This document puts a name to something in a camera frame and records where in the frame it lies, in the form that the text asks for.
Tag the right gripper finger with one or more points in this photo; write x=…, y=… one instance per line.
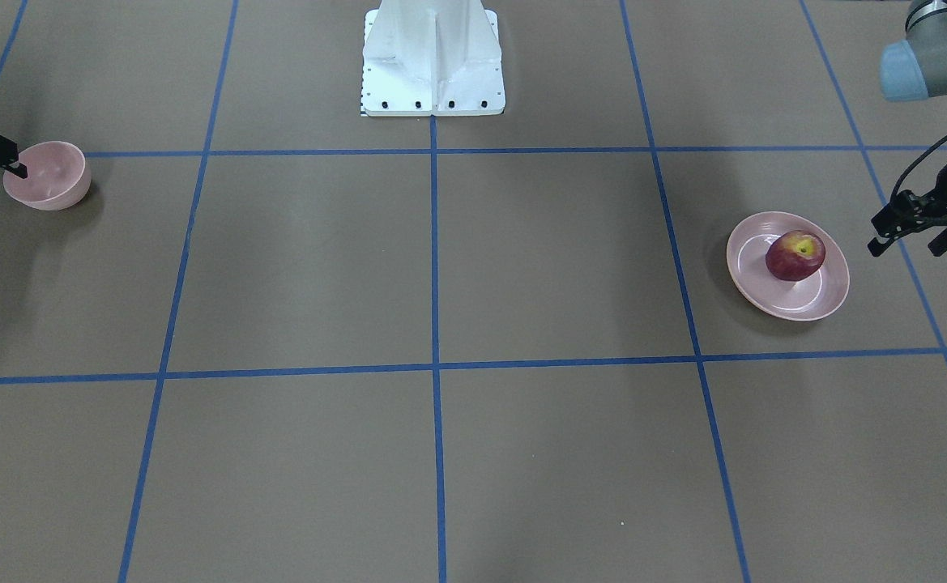
x=17, y=169

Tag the pink bowl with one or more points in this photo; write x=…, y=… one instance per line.
x=59, y=176

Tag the red apple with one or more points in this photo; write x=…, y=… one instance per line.
x=795, y=256

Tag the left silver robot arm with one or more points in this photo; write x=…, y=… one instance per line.
x=911, y=70

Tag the pink plate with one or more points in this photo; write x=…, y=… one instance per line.
x=812, y=299

